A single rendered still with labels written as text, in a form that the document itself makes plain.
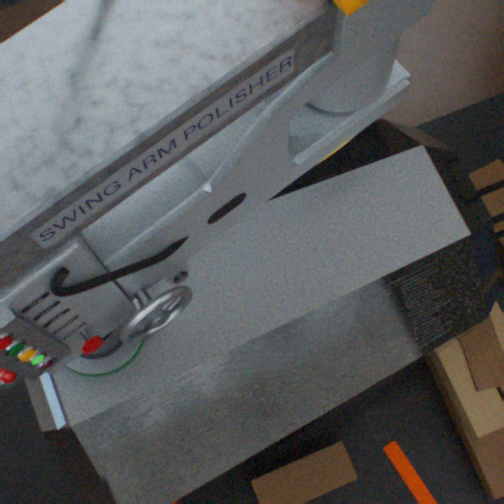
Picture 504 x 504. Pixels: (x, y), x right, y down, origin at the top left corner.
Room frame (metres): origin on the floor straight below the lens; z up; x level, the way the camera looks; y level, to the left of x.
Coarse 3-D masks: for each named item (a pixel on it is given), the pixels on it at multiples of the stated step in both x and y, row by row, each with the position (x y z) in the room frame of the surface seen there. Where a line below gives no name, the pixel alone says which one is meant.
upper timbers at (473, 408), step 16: (496, 304) 0.43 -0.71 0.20; (496, 320) 0.38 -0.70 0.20; (448, 352) 0.31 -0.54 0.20; (448, 368) 0.26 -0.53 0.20; (464, 368) 0.25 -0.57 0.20; (448, 384) 0.22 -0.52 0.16; (464, 384) 0.21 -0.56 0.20; (464, 400) 0.16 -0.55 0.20; (480, 400) 0.15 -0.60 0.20; (496, 400) 0.15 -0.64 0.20; (464, 416) 0.12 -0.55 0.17; (480, 416) 0.11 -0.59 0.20; (496, 416) 0.10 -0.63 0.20; (480, 432) 0.06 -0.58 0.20
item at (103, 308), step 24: (72, 240) 0.35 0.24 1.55; (48, 264) 0.33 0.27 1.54; (72, 264) 0.33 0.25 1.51; (96, 264) 0.35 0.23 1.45; (24, 288) 0.30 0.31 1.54; (48, 288) 0.31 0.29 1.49; (96, 288) 0.33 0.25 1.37; (120, 288) 0.35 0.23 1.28; (0, 312) 0.28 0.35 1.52; (48, 312) 0.29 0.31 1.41; (72, 312) 0.31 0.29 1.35; (96, 312) 0.32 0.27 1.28; (120, 312) 0.33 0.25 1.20; (72, 336) 0.29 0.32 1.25; (72, 360) 0.27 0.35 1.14
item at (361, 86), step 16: (384, 48) 0.63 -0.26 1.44; (368, 64) 0.62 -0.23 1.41; (384, 64) 0.64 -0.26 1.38; (352, 80) 0.62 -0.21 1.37; (368, 80) 0.63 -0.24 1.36; (384, 80) 0.65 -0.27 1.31; (320, 96) 0.64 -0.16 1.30; (336, 96) 0.63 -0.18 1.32; (352, 96) 0.62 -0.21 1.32; (368, 96) 0.63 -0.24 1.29
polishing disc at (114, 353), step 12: (132, 300) 0.43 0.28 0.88; (108, 348) 0.34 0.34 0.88; (120, 348) 0.33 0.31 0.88; (132, 348) 0.33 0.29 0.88; (84, 360) 0.32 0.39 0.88; (96, 360) 0.31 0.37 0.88; (108, 360) 0.31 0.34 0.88; (120, 360) 0.31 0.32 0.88; (84, 372) 0.29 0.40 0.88; (96, 372) 0.29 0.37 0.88
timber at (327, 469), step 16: (336, 448) 0.08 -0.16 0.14; (288, 464) 0.06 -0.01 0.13; (304, 464) 0.05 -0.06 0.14; (320, 464) 0.04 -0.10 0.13; (336, 464) 0.04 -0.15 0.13; (256, 480) 0.03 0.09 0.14; (272, 480) 0.02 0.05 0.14; (288, 480) 0.01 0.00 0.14; (304, 480) 0.01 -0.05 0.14; (320, 480) 0.00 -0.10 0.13; (336, 480) -0.01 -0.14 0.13; (352, 480) -0.01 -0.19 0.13; (272, 496) -0.03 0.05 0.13; (288, 496) -0.03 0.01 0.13; (304, 496) -0.04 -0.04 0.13
